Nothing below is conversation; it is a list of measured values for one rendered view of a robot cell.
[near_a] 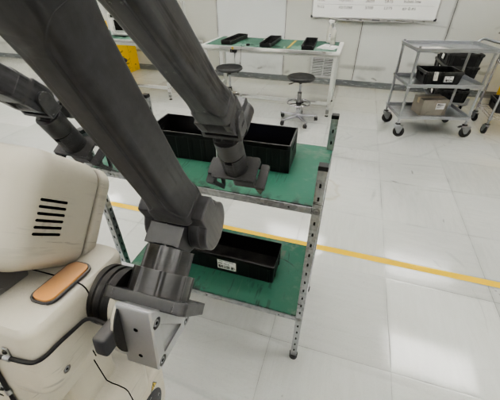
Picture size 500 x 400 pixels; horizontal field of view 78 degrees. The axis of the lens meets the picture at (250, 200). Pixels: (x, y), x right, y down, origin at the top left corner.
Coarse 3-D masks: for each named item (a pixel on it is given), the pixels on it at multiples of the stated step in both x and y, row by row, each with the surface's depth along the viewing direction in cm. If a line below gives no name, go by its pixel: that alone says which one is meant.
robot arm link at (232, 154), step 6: (216, 138) 60; (216, 144) 60; (222, 144) 60; (228, 144) 60; (234, 144) 59; (240, 144) 61; (222, 150) 60; (228, 150) 60; (234, 150) 60; (240, 150) 62; (222, 156) 62; (228, 156) 62; (234, 156) 62; (240, 156) 63; (228, 162) 63
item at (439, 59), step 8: (440, 56) 420; (448, 56) 392; (456, 56) 387; (464, 56) 385; (472, 56) 382; (480, 56) 380; (440, 64) 418; (448, 64) 395; (456, 64) 393; (472, 64) 389; (472, 72) 394; (432, 88) 437; (440, 88) 413; (448, 88) 411; (448, 96) 416; (456, 96) 414; (464, 96) 410; (456, 104) 416; (464, 104) 414
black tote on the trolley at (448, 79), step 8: (424, 72) 337; (432, 72) 331; (440, 72) 330; (448, 72) 330; (456, 72) 329; (464, 72) 329; (424, 80) 339; (432, 80) 337; (440, 80) 336; (448, 80) 334; (456, 80) 335
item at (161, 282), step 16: (144, 256) 43; (160, 256) 42; (176, 256) 42; (192, 256) 44; (144, 272) 41; (160, 272) 40; (176, 272) 42; (112, 288) 41; (128, 288) 42; (144, 288) 40; (160, 288) 40; (176, 288) 41; (144, 304) 39; (160, 304) 39; (176, 304) 39; (192, 304) 41
